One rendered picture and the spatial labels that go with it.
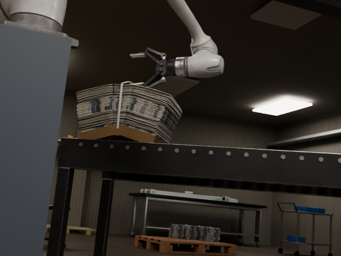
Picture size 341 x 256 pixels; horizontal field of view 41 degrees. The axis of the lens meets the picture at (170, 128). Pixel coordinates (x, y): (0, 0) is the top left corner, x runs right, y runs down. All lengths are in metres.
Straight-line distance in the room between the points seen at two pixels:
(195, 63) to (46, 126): 0.90
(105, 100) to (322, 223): 8.45
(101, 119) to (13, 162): 0.74
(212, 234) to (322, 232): 3.34
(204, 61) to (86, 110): 0.55
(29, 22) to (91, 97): 0.69
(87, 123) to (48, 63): 0.68
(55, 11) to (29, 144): 0.40
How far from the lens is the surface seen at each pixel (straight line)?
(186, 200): 9.23
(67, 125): 9.93
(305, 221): 10.52
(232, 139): 11.15
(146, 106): 1.90
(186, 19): 2.05
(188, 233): 7.45
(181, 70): 2.02
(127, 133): 1.89
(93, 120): 1.95
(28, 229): 1.27
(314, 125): 10.60
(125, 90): 1.95
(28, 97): 1.29
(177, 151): 1.73
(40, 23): 1.37
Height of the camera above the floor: 0.54
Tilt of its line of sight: 10 degrees up
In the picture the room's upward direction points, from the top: 5 degrees clockwise
